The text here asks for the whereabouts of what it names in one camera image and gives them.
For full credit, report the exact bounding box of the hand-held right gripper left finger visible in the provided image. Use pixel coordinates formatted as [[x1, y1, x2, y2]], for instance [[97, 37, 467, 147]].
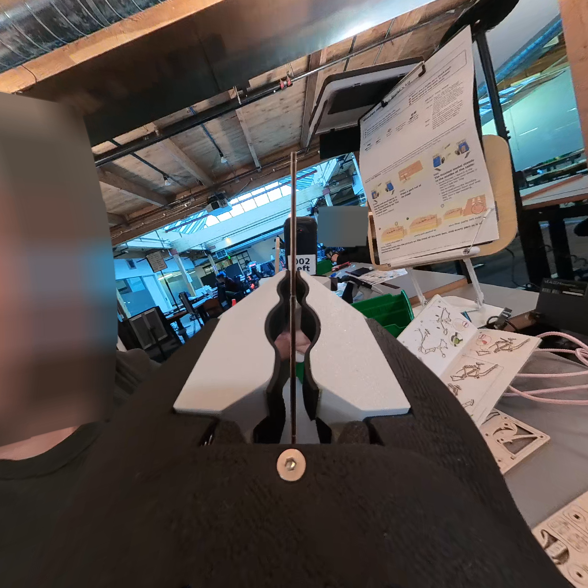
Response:
[[174, 271, 295, 443]]

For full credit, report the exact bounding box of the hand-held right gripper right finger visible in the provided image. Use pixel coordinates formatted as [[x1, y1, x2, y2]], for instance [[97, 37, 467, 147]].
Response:
[[296, 271, 411, 443]]

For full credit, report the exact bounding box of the wooden sheet with triangle cutouts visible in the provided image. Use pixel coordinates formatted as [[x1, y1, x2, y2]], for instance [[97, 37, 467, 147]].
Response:
[[288, 152, 298, 445]]

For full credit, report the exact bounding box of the open white instruction booklet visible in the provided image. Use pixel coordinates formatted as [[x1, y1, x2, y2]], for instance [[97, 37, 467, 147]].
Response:
[[396, 294, 544, 424]]

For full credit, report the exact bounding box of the printed instruction sheet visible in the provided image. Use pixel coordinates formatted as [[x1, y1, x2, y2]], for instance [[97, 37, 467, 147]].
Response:
[[358, 25, 501, 267]]

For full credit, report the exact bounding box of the white framed black panel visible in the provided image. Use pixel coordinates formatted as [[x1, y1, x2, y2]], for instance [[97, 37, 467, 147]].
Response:
[[308, 57, 424, 139]]

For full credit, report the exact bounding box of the wooden sheet with crescent cutouts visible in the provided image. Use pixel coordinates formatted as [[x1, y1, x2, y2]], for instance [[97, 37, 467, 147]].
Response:
[[479, 408, 550, 475]]

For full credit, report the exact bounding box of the person's black shirt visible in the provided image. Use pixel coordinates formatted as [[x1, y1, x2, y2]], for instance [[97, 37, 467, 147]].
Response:
[[0, 348, 161, 481]]

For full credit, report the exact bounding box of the black cardboard box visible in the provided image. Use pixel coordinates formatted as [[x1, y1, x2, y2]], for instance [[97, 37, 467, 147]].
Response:
[[535, 277, 588, 332]]

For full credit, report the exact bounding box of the small wooden sheet with gears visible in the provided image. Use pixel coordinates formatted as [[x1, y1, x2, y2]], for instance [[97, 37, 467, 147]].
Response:
[[532, 503, 588, 580]]

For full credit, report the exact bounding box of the pink cable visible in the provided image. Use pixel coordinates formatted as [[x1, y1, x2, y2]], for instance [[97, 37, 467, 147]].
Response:
[[505, 330, 588, 406]]

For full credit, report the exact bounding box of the spiral metal ceiling duct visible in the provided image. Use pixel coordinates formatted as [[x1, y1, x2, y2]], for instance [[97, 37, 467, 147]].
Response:
[[0, 0, 194, 73]]

